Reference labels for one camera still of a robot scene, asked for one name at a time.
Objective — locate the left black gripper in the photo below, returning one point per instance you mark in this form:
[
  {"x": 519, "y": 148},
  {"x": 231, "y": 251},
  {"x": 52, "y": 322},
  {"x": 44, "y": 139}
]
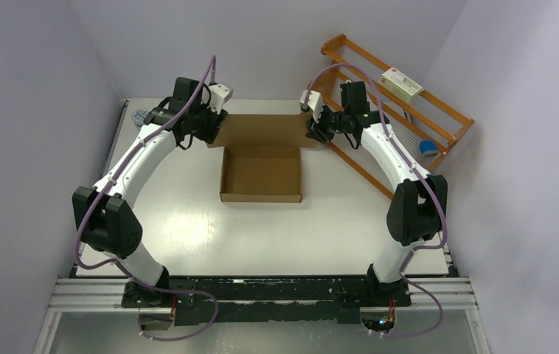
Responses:
[{"x": 217, "y": 122}]

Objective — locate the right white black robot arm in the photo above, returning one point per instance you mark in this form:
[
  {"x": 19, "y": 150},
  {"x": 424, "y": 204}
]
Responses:
[{"x": 417, "y": 211}]

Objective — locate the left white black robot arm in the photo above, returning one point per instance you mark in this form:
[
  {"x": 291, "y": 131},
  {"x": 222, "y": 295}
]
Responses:
[{"x": 104, "y": 212}]

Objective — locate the orange wooden rack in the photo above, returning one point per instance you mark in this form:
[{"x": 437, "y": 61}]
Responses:
[{"x": 426, "y": 118}]

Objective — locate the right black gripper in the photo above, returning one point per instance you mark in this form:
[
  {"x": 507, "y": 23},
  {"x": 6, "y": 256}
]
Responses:
[{"x": 316, "y": 131}]

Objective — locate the brown cardboard box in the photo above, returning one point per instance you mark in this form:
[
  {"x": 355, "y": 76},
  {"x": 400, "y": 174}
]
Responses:
[{"x": 262, "y": 157}]

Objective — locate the blue white eraser block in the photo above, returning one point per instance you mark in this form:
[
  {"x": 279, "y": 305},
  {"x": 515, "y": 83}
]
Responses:
[{"x": 428, "y": 149}]

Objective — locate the white green product box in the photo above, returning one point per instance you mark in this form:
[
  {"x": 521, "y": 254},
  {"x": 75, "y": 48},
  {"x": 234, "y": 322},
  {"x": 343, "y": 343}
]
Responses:
[{"x": 402, "y": 86}]

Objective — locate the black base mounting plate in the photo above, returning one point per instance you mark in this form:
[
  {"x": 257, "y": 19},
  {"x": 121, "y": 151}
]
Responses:
[{"x": 196, "y": 300}]

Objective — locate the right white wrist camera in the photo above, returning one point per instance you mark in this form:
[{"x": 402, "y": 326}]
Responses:
[{"x": 313, "y": 102}]

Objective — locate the small blue white jar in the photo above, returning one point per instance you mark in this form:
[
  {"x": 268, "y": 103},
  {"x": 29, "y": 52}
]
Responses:
[{"x": 139, "y": 116}]

